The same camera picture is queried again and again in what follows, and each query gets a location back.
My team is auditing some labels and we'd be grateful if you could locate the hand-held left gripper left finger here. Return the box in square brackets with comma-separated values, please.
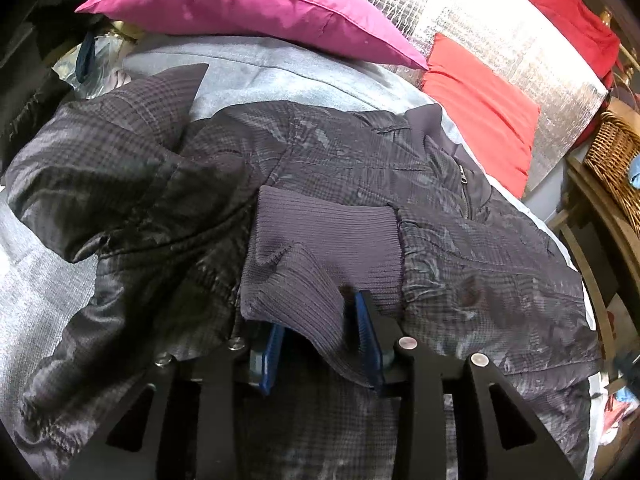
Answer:
[65, 327, 288, 480]

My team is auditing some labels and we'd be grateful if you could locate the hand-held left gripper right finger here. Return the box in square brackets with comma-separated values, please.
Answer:
[352, 291, 581, 480]

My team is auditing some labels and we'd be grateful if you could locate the dark checked quilted jacket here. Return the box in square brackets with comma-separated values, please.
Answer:
[2, 62, 603, 480]

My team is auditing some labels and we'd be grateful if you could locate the red cushion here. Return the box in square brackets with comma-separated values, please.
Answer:
[421, 33, 542, 198]

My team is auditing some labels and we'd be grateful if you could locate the wooden shelf unit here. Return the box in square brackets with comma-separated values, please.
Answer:
[545, 152, 640, 361]

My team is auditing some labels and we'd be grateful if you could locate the colourful cloth pile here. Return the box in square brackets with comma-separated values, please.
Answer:
[600, 350, 640, 456]

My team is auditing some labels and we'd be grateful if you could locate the grey bed sheet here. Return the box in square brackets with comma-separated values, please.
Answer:
[0, 35, 601, 461]

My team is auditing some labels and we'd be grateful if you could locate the wicker basket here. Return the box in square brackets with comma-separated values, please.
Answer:
[584, 110, 640, 236]

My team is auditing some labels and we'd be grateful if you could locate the silver quilted blanket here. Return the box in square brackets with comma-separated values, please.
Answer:
[325, 0, 610, 196]

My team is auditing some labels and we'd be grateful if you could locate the clear plastic bag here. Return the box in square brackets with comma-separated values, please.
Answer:
[52, 30, 133, 98]

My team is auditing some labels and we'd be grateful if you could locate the pink pillow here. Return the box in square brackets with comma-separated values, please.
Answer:
[75, 0, 430, 71]

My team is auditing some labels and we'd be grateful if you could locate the red blanket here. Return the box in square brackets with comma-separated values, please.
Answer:
[480, 0, 622, 88]

